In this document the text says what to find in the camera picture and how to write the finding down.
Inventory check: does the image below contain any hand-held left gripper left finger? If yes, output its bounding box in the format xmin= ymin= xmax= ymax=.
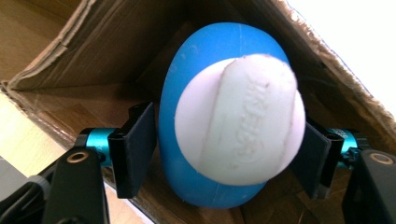
xmin=76 ymin=102 xmax=158 ymax=200

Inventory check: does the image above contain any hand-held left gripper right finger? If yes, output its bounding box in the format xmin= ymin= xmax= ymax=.
xmin=290 ymin=121 xmax=370 ymax=200

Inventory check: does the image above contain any blue cardboard box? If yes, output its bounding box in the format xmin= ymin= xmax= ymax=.
xmin=0 ymin=0 xmax=396 ymax=224

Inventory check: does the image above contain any blue bottle with white cap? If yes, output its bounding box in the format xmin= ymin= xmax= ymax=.
xmin=158 ymin=21 xmax=307 ymax=210

